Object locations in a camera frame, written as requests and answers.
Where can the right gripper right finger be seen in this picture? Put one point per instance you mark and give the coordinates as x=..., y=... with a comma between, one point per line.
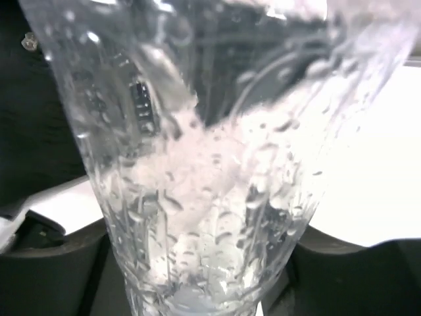
x=326, y=276

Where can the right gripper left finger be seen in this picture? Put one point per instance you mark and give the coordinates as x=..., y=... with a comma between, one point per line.
x=46, y=272

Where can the clear unlabelled plastic bottle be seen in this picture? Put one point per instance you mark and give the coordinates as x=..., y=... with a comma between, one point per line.
x=205, y=126

